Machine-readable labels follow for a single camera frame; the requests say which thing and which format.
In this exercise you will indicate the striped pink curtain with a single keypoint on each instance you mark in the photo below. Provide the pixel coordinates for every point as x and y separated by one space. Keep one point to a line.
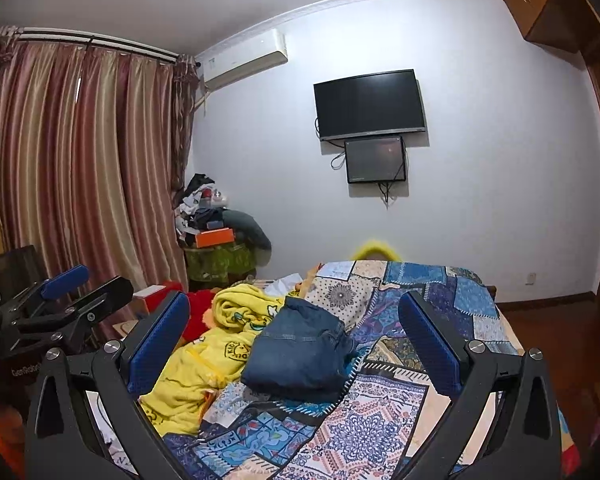
70 160

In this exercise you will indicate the yellow plush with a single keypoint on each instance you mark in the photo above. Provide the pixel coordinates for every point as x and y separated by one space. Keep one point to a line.
375 251

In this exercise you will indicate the curtain rail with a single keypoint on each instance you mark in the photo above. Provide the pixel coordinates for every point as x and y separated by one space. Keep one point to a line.
105 42

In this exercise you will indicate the white printed cloth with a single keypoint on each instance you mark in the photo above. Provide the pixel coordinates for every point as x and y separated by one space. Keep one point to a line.
112 435

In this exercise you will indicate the blue denim jacket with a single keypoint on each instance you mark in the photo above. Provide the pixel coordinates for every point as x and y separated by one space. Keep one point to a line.
300 350

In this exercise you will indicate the white wall socket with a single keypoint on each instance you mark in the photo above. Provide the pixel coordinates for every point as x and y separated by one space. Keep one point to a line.
529 278

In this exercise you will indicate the green cloth-covered cabinet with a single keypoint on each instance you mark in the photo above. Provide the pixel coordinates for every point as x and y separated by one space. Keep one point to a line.
220 265

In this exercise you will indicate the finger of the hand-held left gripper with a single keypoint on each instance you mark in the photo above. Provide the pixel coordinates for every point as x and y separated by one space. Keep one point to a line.
95 305
67 280

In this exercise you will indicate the white air conditioner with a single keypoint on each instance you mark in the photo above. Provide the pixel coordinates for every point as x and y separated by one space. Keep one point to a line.
245 60

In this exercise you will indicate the large black wall television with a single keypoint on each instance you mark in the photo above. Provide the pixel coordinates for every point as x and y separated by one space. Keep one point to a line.
370 105

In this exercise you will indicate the person's left forearm orange sleeve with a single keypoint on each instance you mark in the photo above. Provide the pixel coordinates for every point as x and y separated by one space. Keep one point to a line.
2 425

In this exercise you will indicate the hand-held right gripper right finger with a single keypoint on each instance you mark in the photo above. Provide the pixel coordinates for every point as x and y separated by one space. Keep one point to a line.
430 345

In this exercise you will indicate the small black wall monitor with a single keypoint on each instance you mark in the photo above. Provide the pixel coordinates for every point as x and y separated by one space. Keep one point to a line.
375 160

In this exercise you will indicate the cardboard box with white lid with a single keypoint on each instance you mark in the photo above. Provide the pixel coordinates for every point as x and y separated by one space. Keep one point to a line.
150 297

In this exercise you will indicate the black mesh chair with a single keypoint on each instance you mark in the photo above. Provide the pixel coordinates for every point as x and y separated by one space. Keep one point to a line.
15 267

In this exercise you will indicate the patchwork printed blanket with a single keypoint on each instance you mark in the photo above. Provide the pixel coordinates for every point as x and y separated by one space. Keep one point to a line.
410 435

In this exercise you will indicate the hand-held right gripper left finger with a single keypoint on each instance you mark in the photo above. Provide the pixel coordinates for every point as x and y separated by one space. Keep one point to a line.
160 345

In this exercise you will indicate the yellow printed fleece robe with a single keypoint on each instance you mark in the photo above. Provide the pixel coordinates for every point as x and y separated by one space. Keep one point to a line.
195 375

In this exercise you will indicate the orange box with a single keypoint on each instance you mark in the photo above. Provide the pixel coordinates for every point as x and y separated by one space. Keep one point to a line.
215 237

